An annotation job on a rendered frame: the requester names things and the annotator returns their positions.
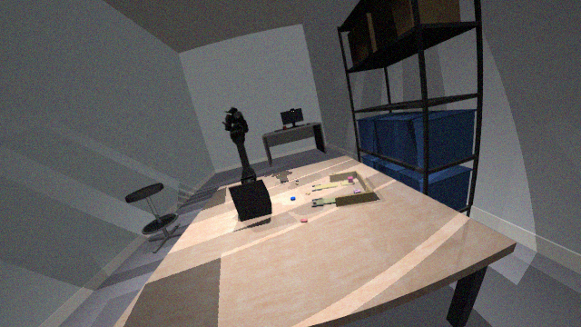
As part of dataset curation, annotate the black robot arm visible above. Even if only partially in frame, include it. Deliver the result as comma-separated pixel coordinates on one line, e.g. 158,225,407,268
225,111,257,184

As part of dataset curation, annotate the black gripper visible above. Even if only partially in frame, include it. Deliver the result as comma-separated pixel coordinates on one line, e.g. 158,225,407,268
222,107,238,131

